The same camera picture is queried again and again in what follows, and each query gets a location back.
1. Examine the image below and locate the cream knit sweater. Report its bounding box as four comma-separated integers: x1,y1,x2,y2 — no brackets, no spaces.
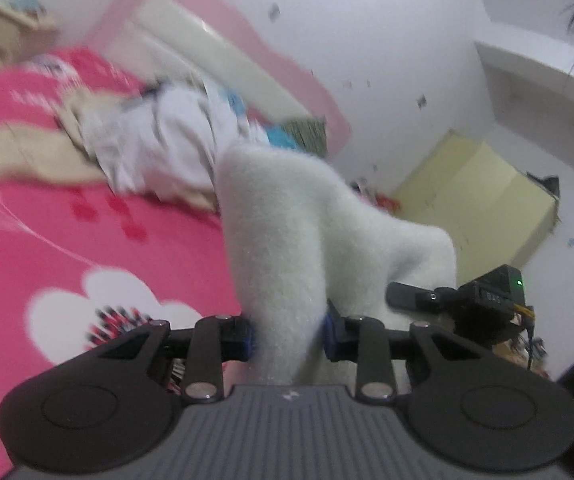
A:
215,144,457,387

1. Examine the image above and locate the yellow wardrobe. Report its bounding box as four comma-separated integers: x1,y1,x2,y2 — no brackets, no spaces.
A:
393,130,559,285

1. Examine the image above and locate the pink floral bedsheet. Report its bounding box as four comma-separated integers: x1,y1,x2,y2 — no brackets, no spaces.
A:
0,45,248,480

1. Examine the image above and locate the olive green cushion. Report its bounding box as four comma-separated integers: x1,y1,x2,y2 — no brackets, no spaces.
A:
281,117,328,158

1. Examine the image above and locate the blue garment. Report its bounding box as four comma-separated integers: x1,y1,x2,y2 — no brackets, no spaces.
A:
220,89,302,152

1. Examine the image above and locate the beige sweatshirt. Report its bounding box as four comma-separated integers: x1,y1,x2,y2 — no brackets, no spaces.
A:
0,89,217,212

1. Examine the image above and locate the white garment pile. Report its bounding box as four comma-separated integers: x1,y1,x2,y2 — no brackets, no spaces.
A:
80,80,269,202

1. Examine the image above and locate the pink padded headboard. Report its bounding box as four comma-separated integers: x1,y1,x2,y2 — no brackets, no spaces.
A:
86,0,351,155

